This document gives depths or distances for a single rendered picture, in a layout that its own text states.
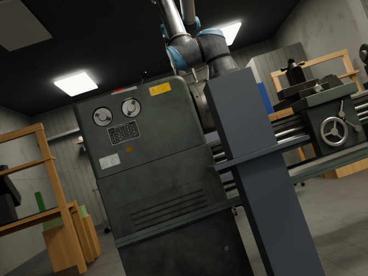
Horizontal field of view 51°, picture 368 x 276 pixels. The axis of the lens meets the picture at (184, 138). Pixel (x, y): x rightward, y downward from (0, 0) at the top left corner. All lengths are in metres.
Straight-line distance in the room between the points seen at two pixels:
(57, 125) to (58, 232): 4.73
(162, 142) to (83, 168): 7.77
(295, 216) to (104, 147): 0.96
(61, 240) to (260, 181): 4.23
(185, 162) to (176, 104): 0.30
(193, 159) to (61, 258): 3.89
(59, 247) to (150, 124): 3.84
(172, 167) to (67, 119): 8.00
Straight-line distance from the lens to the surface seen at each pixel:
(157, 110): 1.99
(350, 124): 2.24
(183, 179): 1.97
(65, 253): 5.61
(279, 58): 8.53
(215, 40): 1.76
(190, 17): 2.25
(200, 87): 2.17
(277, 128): 2.21
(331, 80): 6.35
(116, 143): 1.97
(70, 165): 9.76
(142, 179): 1.96
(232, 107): 1.65
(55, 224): 5.59
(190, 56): 1.74
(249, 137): 1.65
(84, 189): 9.69
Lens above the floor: 0.79
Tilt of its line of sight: 4 degrees up
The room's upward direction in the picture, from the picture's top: 19 degrees counter-clockwise
